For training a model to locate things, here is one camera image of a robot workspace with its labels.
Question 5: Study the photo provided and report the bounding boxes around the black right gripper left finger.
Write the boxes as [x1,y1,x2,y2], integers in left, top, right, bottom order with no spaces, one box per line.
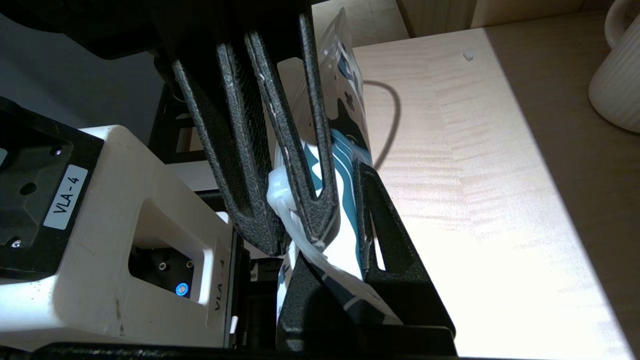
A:
[275,245,401,353]

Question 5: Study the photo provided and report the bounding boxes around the white ribbed mug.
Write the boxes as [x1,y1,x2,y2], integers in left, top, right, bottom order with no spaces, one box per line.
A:
[589,0,640,133]

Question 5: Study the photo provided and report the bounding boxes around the white leaf-print plastic bag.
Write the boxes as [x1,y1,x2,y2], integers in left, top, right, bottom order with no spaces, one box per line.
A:
[267,7,401,326]

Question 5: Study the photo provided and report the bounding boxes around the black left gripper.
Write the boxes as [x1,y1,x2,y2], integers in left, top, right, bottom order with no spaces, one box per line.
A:
[0,0,313,66]

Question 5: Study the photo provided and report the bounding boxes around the black labelled torso plate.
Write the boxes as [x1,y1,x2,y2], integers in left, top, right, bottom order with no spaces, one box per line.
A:
[0,97,104,281]

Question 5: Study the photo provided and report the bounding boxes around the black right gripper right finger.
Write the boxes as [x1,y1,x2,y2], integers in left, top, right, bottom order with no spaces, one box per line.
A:
[352,160,456,337]

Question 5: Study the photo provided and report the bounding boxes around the white robot wrist housing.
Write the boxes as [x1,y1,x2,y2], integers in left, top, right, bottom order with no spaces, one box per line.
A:
[0,125,237,351]

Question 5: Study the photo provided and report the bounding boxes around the black robot chassis frame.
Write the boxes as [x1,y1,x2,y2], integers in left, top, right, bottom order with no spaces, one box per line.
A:
[149,82,213,166]

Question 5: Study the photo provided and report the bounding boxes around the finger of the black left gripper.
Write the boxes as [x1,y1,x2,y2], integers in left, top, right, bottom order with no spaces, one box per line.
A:
[244,12,342,251]
[171,42,292,257]

